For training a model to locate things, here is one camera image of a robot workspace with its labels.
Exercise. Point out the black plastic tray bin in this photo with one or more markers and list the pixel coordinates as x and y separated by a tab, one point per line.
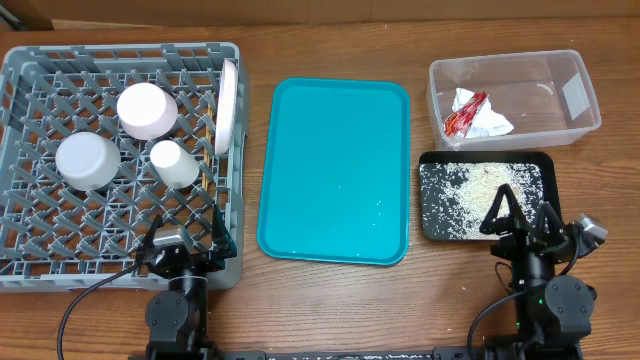
541	159

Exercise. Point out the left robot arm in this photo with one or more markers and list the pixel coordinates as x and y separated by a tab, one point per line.
177	317

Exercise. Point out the white paper cup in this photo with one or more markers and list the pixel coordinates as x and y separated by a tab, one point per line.
176	167

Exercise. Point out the small pink bowl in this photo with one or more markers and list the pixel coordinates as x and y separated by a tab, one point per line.
146	111

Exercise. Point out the grey plastic dish rack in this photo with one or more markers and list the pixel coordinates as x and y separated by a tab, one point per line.
55	238

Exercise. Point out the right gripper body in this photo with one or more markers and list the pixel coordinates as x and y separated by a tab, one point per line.
521	246

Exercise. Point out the large white plate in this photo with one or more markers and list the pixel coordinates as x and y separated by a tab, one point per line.
226	108

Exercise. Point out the clear plastic bin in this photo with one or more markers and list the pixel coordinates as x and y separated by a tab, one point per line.
547	96

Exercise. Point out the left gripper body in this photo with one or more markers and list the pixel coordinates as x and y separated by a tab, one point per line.
204	263

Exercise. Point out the wooden chopstick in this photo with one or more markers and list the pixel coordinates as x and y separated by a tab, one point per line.
207	157

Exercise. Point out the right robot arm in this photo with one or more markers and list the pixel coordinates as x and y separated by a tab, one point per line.
553	308

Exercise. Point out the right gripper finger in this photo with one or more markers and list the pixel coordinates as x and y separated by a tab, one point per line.
548	226
505	216

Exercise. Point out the grey metal saucer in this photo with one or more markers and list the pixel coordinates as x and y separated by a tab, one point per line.
87	161

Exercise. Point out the red snack wrapper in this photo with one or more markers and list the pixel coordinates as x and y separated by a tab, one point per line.
457	124

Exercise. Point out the rice leftovers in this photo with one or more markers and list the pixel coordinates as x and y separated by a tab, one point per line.
456	197

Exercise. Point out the teal serving tray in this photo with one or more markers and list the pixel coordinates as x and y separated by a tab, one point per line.
336	178

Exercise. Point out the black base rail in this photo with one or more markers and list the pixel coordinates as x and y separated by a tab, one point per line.
437	353

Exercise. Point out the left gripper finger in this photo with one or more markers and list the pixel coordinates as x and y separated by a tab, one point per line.
222	241
147	241

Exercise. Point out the white tissue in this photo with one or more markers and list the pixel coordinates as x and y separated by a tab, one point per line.
487	122

